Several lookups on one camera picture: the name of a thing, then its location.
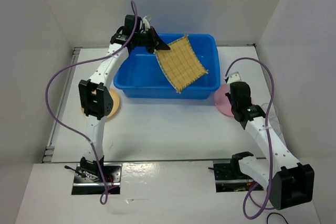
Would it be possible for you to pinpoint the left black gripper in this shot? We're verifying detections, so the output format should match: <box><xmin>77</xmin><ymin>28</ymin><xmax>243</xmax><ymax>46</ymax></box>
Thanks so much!
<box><xmin>134</xmin><ymin>26</ymin><xmax>171</xmax><ymax>54</ymax></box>

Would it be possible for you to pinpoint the pink bowl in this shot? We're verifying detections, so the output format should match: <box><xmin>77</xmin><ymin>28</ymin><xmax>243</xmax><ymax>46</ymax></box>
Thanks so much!
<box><xmin>214</xmin><ymin>84</ymin><xmax>234</xmax><ymax>118</ymax></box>

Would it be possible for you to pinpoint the bamboo placemat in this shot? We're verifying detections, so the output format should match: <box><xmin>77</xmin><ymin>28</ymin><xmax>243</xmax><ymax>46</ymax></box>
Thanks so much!
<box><xmin>155</xmin><ymin>35</ymin><xmax>208</xmax><ymax>93</ymax></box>

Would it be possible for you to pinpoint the clear plastic cup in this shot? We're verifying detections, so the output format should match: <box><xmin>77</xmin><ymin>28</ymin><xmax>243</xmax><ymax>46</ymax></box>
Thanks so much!
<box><xmin>261</xmin><ymin>103</ymin><xmax>278</xmax><ymax>121</ymax></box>
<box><xmin>269</xmin><ymin>120</ymin><xmax>282</xmax><ymax>136</ymax></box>

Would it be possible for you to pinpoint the tan round plate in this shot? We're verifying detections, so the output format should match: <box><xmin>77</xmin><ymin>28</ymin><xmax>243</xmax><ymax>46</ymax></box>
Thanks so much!
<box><xmin>79</xmin><ymin>88</ymin><xmax>120</xmax><ymax>120</ymax></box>

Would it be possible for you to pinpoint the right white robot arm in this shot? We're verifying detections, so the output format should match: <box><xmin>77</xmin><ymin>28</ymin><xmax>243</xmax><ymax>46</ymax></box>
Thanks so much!
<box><xmin>226</xmin><ymin>81</ymin><xmax>314</xmax><ymax>210</ymax></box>

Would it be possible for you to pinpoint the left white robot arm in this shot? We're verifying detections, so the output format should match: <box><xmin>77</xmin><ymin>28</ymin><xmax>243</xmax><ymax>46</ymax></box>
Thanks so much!
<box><xmin>78</xmin><ymin>15</ymin><xmax>170</xmax><ymax>182</ymax></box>

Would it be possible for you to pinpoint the blue plastic bin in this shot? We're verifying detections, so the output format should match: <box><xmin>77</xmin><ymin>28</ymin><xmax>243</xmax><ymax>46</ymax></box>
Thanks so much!
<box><xmin>113</xmin><ymin>34</ymin><xmax>221</xmax><ymax>100</ymax></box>

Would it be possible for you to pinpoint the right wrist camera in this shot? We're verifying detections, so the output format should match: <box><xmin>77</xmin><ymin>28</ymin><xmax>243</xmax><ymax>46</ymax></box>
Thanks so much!
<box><xmin>225</xmin><ymin>72</ymin><xmax>241</xmax><ymax>84</ymax></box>

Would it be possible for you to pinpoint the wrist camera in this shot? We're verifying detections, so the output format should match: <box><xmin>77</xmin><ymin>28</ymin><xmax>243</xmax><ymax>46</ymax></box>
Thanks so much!
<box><xmin>142</xmin><ymin>15</ymin><xmax>152</xmax><ymax>31</ymax></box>
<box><xmin>225</xmin><ymin>72</ymin><xmax>241</xmax><ymax>84</ymax></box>

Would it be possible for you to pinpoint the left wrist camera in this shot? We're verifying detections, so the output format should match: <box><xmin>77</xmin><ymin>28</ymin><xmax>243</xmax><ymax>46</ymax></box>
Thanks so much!
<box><xmin>142</xmin><ymin>15</ymin><xmax>152</xmax><ymax>31</ymax></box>

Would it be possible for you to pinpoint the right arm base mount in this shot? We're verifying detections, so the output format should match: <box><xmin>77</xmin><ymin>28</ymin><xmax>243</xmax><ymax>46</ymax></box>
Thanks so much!
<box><xmin>208</xmin><ymin>159</ymin><xmax>255</xmax><ymax>193</ymax></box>

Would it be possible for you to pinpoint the black cable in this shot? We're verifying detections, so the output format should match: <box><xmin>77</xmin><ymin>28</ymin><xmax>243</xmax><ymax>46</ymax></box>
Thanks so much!
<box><xmin>266</xmin><ymin>212</ymin><xmax>289</xmax><ymax>224</ymax></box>

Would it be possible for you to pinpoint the aluminium table edge rail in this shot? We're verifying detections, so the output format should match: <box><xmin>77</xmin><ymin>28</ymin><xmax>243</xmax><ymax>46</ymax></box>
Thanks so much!
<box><xmin>42</xmin><ymin>47</ymin><xmax>82</xmax><ymax>163</ymax></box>

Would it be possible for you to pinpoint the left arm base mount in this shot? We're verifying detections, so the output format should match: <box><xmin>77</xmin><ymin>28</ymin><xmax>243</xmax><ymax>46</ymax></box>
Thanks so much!
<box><xmin>64</xmin><ymin>163</ymin><xmax>122</xmax><ymax>195</ymax></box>

